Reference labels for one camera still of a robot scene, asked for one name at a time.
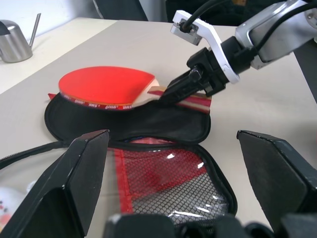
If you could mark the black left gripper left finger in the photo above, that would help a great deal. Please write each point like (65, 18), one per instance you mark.
(62, 178)

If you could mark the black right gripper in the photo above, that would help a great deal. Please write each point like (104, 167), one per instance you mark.
(209, 72)

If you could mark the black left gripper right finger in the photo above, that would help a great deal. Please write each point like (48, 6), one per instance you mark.
(280, 178)

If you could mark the red and black paddle case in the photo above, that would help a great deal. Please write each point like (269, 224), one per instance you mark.
(158, 121)

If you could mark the red table tennis paddle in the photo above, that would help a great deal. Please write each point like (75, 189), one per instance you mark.
(99, 84)

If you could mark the small white object, red marks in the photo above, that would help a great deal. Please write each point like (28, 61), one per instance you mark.
(10, 200)

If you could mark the black office chair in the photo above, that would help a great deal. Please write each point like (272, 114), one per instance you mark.
(305, 74)

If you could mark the stainless steel watering can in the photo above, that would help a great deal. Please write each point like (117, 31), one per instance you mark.
(15, 42)

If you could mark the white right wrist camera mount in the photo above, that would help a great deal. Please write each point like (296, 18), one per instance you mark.
(218, 42)

